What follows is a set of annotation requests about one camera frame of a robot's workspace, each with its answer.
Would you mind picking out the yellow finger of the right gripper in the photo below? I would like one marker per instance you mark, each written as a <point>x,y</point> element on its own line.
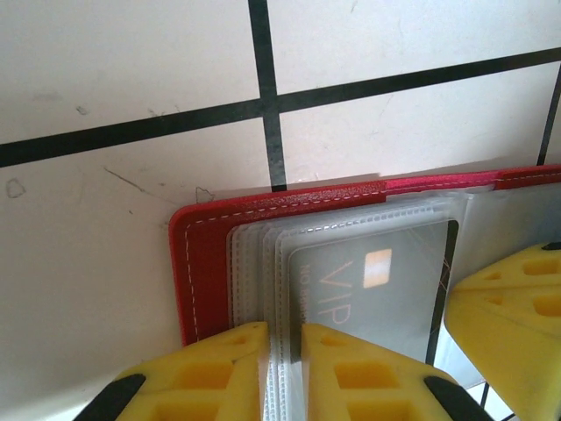
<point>517,351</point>
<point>517,272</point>

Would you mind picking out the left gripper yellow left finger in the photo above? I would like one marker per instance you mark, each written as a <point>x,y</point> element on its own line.
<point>197,386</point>

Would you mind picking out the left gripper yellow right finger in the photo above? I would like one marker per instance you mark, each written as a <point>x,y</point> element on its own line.
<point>364,386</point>

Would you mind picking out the black VIP credit card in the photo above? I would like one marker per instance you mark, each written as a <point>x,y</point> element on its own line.
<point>403,316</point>

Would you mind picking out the red leather card holder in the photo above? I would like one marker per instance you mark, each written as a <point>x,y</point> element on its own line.
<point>206,263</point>

